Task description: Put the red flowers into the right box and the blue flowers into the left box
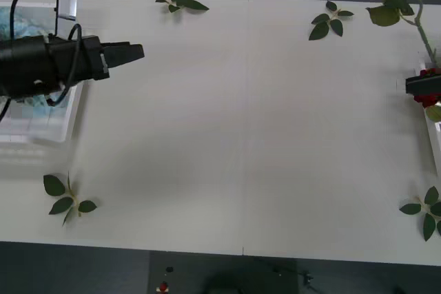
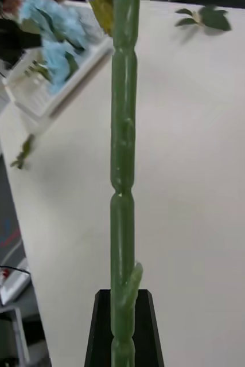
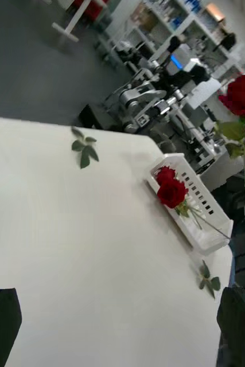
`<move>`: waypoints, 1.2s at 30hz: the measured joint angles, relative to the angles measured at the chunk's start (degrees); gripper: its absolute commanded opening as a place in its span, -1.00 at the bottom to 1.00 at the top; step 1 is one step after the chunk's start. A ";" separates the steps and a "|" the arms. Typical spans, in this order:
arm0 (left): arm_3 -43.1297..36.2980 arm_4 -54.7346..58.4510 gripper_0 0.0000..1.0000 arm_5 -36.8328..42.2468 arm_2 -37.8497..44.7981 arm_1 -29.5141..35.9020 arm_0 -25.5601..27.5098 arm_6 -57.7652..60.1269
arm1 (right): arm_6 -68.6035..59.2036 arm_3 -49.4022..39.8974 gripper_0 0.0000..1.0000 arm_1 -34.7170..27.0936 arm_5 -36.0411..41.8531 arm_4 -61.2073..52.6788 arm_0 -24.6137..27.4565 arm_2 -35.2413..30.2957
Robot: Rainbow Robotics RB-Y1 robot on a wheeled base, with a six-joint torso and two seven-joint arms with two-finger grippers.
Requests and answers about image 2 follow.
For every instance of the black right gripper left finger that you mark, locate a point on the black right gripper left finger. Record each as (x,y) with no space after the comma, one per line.
(100,329)

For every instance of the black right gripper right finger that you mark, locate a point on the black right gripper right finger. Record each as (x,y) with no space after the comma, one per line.
(148,338)

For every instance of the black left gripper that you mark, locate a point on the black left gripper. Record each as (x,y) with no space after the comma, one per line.
(7,40)

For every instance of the pale blue flower green stem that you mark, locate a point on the pale blue flower green stem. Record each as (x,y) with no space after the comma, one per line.
(57,66)
(53,17)

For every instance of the red rose green stem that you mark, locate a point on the red rose green stem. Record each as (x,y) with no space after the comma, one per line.
(122,172)

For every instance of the shallow white box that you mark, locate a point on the shallow white box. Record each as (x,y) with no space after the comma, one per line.
(70,86)

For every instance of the loose green leaf twig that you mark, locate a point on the loose green leaf twig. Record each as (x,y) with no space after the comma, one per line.
(214,18)
(26,149)

